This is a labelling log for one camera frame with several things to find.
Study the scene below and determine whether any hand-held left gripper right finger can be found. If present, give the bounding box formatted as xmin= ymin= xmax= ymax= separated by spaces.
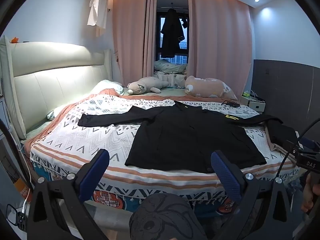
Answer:
xmin=211 ymin=150 xmax=294 ymax=240

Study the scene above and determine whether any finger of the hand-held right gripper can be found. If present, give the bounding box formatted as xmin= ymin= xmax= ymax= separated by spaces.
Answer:
xmin=283 ymin=137 xmax=320 ymax=155

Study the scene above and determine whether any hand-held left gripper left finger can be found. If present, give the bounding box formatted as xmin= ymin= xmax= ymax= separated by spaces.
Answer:
xmin=27 ymin=149 xmax=110 ymax=240

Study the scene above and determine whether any black jacket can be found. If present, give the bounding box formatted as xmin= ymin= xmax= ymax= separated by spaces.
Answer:
xmin=78 ymin=101 xmax=284 ymax=174

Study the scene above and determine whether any dark clothes pile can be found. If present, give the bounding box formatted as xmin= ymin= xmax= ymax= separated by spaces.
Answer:
xmin=265 ymin=119 xmax=298 ymax=145

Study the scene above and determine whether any person's right hand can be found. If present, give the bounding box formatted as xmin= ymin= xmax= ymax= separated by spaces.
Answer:
xmin=301 ymin=174 xmax=320 ymax=214

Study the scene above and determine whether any white patterned blanket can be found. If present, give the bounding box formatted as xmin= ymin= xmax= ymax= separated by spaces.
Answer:
xmin=29 ymin=94 xmax=300 ymax=205

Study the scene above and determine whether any beige cloth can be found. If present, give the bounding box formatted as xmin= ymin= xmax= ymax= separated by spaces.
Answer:
xmin=265 ymin=126 xmax=297 ymax=165

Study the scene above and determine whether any blue printed bed sheet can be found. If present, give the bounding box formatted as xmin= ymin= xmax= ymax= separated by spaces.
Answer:
xmin=31 ymin=162 xmax=235 ymax=215

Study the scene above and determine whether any white nightstand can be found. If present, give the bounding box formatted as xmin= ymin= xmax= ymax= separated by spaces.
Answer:
xmin=241 ymin=91 xmax=265 ymax=112

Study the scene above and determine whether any person's leg in printed pants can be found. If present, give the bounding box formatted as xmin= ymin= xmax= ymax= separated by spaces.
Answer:
xmin=129 ymin=193 xmax=208 ymax=240

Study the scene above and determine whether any orange box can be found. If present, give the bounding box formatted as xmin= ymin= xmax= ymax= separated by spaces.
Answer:
xmin=14 ymin=177 xmax=32 ymax=202

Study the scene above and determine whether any white pillow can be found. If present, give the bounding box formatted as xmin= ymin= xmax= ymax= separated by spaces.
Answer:
xmin=91 ymin=79 xmax=124 ymax=95

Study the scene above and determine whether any beige plush pillow toy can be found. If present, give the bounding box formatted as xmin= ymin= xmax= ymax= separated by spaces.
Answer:
xmin=184 ymin=76 xmax=238 ymax=101

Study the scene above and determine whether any grey plush toy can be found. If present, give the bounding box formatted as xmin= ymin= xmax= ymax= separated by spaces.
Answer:
xmin=127 ymin=77 xmax=170 ymax=95

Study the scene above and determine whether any cream padded headboard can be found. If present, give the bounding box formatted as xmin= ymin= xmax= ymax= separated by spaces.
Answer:
xmin=0 ymin=35 xmax=112 ymax=140

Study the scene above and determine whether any crumpled bedding on sill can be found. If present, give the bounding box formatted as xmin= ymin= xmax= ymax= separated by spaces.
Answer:
xmin=153 ymin=59 xmax=188 ymax=88

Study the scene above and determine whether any pink curtain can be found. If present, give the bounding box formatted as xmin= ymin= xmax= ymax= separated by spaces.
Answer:
xmin=187 ymin=0 xmax=253 ymax=98
xmin=112 ymin=0 xmax=158 ymax=90

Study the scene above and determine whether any dark hanging coat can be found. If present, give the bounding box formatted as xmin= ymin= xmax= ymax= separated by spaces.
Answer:
xmin=161 ymin=8 xmax=187 ymax=58

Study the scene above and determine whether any white hanging garment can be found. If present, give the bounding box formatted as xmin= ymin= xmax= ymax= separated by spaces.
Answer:
xmin=87 ymin=0 xmax=109 ymax=28

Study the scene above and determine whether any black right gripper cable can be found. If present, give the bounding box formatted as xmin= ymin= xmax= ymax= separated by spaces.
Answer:
xmin=276 ymin=117 xmax=320 ymax=180

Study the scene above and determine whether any white charging cable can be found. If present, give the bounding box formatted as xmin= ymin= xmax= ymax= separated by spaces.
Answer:
xmin=21 ymin=192 xmax=32 ymax=214

